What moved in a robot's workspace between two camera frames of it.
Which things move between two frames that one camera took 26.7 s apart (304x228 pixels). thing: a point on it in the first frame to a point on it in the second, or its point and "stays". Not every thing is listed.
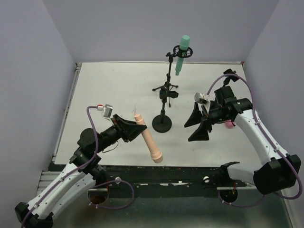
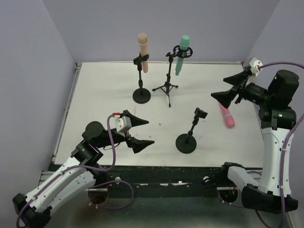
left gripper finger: x=117 y=119 to x=134 y=120
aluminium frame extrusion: x=47 y=177 stays
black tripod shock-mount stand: x=182 y=53 stays
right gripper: x=206 y=119 to x=240 y=88
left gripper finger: x=131 y=131 to x=137 y=145
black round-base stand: x=228 y=79 to x=186 y=143
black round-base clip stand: x=162 y=123 to x=141 y=96
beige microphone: x=156 y=156 to x=143 y=40
